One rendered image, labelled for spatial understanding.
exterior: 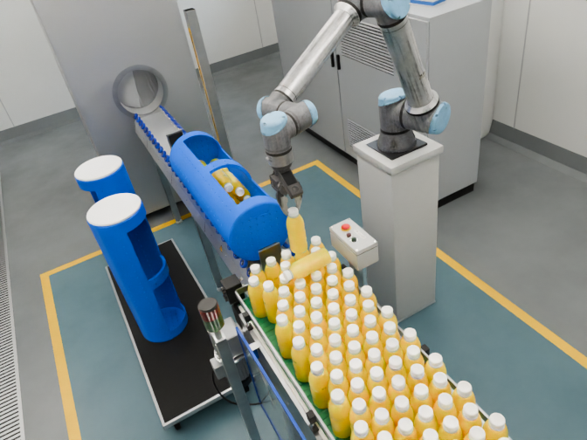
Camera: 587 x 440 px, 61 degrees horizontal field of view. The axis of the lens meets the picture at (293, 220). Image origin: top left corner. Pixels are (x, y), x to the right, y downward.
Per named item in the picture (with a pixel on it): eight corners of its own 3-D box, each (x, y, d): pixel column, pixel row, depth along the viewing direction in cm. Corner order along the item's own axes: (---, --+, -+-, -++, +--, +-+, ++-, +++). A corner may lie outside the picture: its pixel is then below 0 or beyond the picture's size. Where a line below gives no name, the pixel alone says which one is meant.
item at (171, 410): (177, 252, 387) (172, 237, 378) (259, 392, 275) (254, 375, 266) (112, 281, 371) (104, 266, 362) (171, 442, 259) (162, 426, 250)
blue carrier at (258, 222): (222, 171, 288) (215, 125, 272) (293, 249, 223) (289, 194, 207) (174, 184, 278) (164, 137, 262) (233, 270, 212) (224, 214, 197)
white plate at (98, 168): (99, 152, 309) (99, 154, 310) (64, 175, 291) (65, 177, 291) (131, 158, 297) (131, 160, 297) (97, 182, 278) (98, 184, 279)
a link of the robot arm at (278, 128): (293, 113, 161) (272, 126, 156) (299, 147, 169) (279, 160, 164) (273, 106, 167) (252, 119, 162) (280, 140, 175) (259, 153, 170)
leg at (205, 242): (223, 285, 350) (200, 212, 313) (226, 289, 345) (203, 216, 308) (216, 288, 348) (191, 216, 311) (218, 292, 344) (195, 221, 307)
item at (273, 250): (281, 261, 218) (277, 239, 211) (284, 264, 216) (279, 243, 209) (261, 271, 215) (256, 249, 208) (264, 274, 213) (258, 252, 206)
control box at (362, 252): (351, 236, 214) (348, 216, 208) (378, 260, 199) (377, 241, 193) (331, 245, 211) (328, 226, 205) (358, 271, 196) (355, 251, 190)
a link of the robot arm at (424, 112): (423, 113, 241) (374, -27, 187) (456, 119, 229) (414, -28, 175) (407, 136, 237) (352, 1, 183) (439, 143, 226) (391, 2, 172)
